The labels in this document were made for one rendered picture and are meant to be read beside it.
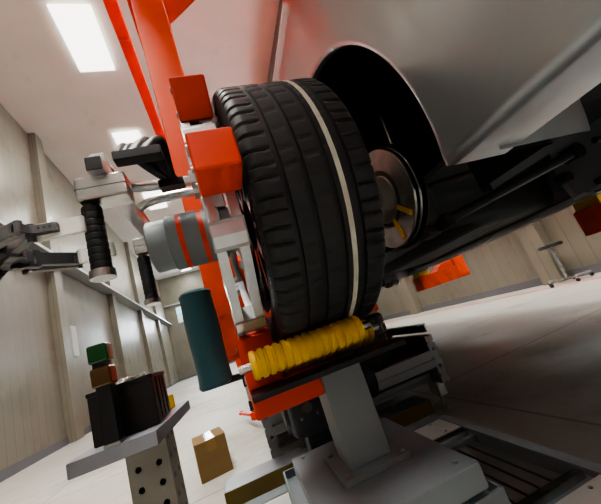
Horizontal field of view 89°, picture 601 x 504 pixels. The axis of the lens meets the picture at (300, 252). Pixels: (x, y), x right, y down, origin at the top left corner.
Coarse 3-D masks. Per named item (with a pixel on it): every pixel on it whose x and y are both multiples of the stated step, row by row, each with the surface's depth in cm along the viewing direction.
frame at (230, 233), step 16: (192, 128) 58; (208, 128) 59; (208, 208) 54; (208, 224) 53; (224, 224) 54; (240, 224) 54; (224, 240) 53; (240, 240) 54; (224, 256) 55; (240, 256) 60; (224, 272) 56; (224, 288) 99; (240, 288) 98; (256, 288) 60; (256, 304) 62; (240, 320) 62; (256, 320) 64
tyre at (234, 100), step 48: (240, 96) 59; (288, 96) 60; (336, 96) 61; (240, 144) 53; (288, 144) 54; (336, 144) 56; (288, 192) 53; (336, 192) 55; (288, 240) 53; (336, 240) 55; (384, 240) 60; (288, 288) 55; (336, 288) 60; (288, 336) 65
